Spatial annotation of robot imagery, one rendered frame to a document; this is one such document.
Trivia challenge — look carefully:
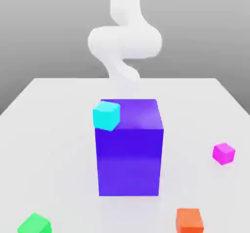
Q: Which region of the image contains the small cyan cube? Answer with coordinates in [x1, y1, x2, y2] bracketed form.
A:
[92, 100, 121, 132]

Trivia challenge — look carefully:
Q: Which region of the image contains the small magenta cube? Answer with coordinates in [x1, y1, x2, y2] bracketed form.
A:
[212, 142, 236, 166]

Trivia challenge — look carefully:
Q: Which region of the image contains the small orange cube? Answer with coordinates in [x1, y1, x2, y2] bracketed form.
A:
[175, 208, 205, 233]

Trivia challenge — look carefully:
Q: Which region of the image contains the small green cube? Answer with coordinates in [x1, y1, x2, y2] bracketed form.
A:
[17, 212, 52, 233]

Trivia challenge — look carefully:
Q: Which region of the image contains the large purple box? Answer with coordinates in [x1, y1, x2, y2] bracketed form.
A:
[94, 98, 164, 197]

